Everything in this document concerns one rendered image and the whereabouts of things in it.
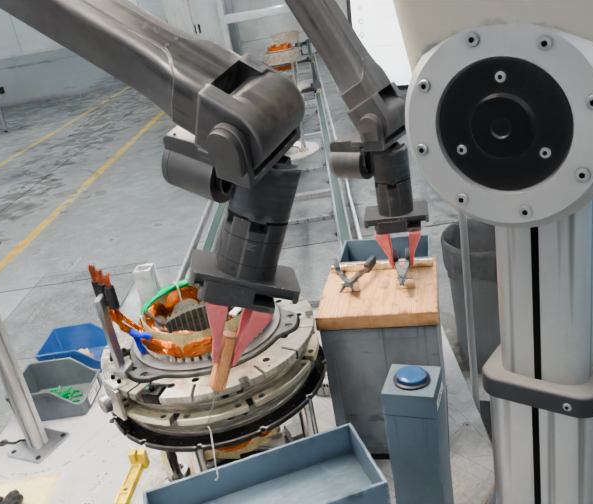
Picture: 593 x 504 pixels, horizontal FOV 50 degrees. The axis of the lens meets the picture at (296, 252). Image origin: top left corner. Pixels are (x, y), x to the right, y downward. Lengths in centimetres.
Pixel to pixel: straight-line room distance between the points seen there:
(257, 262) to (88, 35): 24
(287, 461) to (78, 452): 68
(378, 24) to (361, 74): 89
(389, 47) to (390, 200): 88
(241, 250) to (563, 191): 27
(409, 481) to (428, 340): 21
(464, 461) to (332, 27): 72
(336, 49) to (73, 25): 48
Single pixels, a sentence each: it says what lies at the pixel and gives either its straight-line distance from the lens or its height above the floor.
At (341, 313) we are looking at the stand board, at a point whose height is 106.
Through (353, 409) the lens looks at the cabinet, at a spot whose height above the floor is 88.
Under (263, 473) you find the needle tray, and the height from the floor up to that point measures 104.
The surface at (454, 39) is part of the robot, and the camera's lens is 48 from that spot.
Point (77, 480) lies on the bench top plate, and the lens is 132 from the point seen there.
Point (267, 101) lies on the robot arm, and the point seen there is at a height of 147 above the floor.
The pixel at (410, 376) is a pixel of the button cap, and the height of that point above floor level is 104.
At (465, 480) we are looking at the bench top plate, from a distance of 112.
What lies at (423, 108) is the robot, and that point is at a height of 145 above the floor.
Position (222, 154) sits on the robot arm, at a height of 143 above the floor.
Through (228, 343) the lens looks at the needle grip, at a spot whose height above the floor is 124.
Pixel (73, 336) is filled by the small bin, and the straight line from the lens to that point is 174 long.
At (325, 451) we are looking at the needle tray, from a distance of 79.
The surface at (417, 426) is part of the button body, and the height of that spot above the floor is 98.
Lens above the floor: 155
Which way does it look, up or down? 22 degrees down
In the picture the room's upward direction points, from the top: 10 degrees counter-clockwise
